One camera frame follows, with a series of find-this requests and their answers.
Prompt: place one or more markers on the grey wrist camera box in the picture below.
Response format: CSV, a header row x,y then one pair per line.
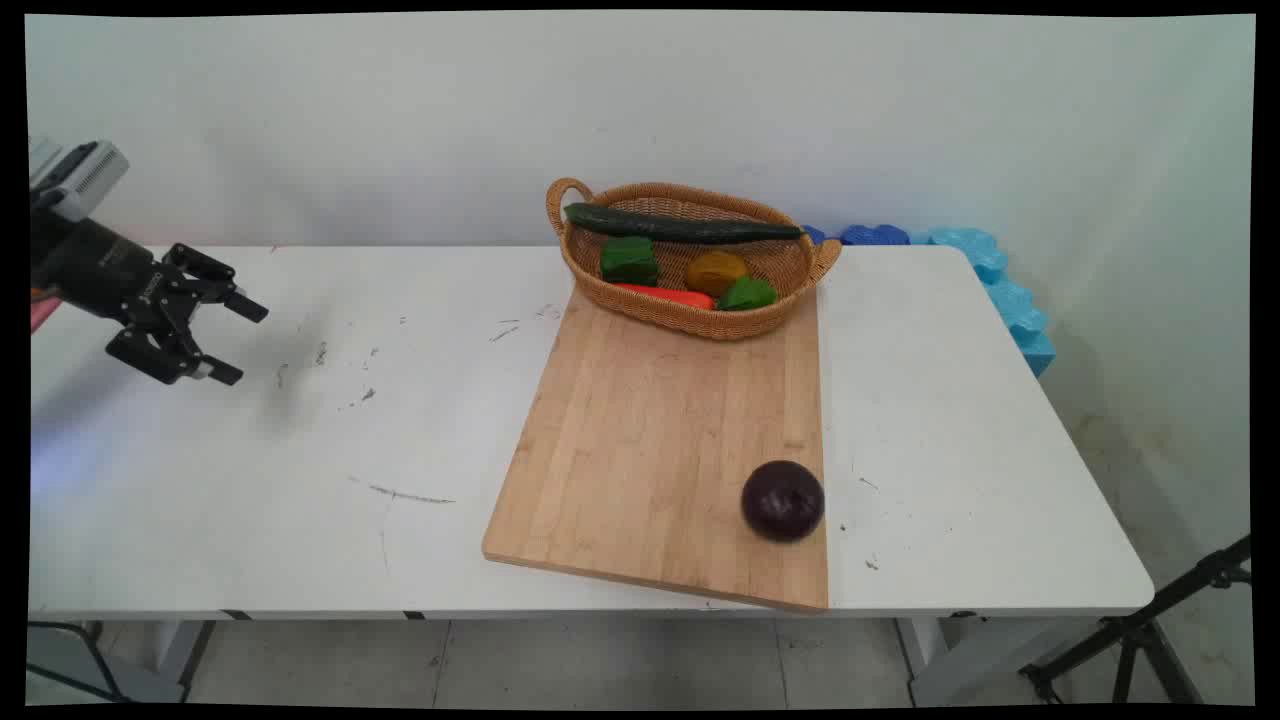
x,y
82,178

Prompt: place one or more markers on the dark green toy cucumber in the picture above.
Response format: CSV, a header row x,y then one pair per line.
x,y
680,228

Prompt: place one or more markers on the green toy bell pepper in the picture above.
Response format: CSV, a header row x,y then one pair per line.
x,y
628,262

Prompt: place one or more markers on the yellow-brown toy potato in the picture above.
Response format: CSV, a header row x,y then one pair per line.
x,y
716,272

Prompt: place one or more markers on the black tripod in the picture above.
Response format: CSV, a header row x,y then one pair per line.
x,y
1135,630

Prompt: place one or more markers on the blue plastic object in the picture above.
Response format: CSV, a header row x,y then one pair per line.
x,y
875,235

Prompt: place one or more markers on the woven wicker basket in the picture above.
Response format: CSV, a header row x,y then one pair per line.
x,y
690,320

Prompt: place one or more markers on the light blue foam piece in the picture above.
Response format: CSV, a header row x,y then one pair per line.
x,y
1010,300

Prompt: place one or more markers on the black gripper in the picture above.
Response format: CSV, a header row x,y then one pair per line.
x,y
95,262

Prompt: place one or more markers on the dark purple toy onion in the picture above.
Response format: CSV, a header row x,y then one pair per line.
x,y
783,502

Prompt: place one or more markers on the white table leg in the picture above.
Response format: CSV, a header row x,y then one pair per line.
x,y
180,655
945,660

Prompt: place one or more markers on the wooden cutting board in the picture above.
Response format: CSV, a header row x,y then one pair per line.
x,y
650,460

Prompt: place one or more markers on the orange toy carrot with leaf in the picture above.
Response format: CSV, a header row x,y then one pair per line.
x,y
665,296

